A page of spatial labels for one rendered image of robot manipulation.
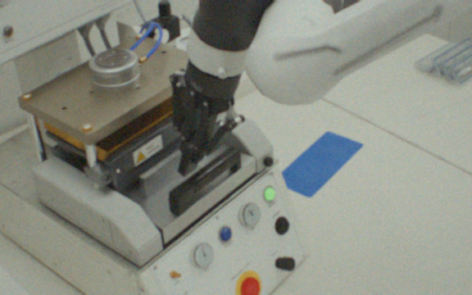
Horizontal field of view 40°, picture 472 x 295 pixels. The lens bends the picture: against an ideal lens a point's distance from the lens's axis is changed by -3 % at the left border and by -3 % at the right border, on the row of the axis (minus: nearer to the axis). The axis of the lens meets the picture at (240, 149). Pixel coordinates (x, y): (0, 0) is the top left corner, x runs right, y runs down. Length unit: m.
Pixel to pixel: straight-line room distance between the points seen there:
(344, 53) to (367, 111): 0.94
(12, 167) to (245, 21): 0.61
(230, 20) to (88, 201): 0.38
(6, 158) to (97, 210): 0.33
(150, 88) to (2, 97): 0.70
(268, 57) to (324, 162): 0.77
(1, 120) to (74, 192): 0.70
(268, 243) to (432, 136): 0.58
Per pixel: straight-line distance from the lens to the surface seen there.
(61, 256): 1.20
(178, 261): 1.04
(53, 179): 1.09
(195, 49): 0.86
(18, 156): 1.29
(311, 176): 1.44
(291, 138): 1.55
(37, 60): 1.19
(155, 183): 1.06
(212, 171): 1.04
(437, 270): 1.26
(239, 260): 1.13
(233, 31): 0.82
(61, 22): 1.17
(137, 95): 1.05
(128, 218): 0.99
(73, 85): 1.10
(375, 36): 0.71
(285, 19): 0.75
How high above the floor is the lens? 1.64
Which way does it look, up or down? 36 degrees down
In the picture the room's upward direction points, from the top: 3 degrees counter-clockwise
